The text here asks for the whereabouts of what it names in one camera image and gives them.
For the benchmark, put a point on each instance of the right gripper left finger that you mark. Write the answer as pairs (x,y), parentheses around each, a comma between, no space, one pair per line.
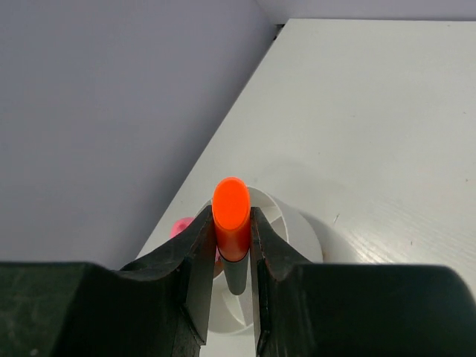
(157,305)

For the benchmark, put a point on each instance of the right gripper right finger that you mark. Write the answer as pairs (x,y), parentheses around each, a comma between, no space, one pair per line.
(319,309)

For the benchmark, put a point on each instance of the orange highlighter cap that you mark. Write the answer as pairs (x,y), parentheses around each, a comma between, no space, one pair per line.
(231,209)

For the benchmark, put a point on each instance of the white round divided container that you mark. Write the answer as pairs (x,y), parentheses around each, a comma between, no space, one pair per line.
(230,313)

